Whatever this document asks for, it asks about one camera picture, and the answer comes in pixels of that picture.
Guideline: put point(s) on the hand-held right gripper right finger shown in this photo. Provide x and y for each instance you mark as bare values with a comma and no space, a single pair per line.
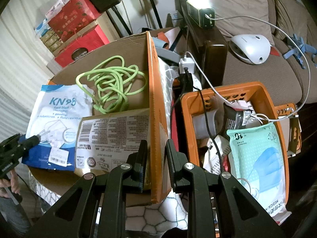
172,163

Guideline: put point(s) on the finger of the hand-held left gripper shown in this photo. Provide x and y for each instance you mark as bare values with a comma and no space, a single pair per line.
31,140

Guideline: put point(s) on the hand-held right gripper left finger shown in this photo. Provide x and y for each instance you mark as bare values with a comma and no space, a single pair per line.
141,178

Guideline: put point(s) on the blue white mask packet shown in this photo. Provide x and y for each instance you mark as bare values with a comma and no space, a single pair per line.
57,104

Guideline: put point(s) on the orange cardboard box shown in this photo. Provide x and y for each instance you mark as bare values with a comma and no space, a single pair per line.
156,119

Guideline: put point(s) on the gold tissue pack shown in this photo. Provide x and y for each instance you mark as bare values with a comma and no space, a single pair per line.
111,133

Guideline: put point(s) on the person's left hand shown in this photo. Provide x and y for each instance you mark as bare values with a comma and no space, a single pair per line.
15,186

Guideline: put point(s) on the white crumpled packet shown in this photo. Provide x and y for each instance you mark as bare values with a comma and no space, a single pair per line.
215,153

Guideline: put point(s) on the clear plastic cup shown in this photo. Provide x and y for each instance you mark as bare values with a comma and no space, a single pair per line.
203,125

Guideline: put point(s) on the black snack packet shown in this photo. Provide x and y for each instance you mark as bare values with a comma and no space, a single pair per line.
234,119

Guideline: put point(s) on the teal face mask packet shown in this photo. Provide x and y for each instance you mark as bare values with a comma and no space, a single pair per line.
252,153

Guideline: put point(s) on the black charger plug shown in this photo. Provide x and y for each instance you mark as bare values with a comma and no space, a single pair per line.
185,81

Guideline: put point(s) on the white curtain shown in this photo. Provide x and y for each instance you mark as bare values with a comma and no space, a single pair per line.
14,54

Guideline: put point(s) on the gold flat box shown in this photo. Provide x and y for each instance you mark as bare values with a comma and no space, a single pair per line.
55,47
47,35
51,41

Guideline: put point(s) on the white charger plug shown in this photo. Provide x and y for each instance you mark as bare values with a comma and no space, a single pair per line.
187,65

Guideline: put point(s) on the grey curved plastic item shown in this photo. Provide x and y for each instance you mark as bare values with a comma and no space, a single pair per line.
169,54

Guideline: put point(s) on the red gift bag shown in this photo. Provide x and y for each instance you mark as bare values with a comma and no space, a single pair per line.
86,42

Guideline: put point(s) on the brown wooden sofa armrest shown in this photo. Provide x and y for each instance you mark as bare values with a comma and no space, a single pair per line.
213,57

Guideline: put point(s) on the blue white tissue pack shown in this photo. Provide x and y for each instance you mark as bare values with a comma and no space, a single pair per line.
41,27

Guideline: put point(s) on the brown sofa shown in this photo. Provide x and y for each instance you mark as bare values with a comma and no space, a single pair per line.
260,79

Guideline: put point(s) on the red gift box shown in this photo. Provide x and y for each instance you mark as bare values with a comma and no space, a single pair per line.
74,14

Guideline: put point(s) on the pink tissue pack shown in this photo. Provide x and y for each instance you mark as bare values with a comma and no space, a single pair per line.
57,6

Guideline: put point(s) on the brown cardboard carton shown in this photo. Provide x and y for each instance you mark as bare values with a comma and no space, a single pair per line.
110,28

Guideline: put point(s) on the white handheld device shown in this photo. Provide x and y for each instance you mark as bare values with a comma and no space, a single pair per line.
252,48

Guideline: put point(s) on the small white blue box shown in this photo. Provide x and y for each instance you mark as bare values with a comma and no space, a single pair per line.
176,17

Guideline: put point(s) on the black speaker stand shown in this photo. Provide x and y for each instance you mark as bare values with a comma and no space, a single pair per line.
155,10
121,22

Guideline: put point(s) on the portable lamp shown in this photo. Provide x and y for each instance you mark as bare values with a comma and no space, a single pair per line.
206,17

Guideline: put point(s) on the brown sofa cushion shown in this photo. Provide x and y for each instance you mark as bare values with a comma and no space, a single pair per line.
237,7

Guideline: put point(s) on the blue toy figure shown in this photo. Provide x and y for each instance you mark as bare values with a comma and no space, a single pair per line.
298,45

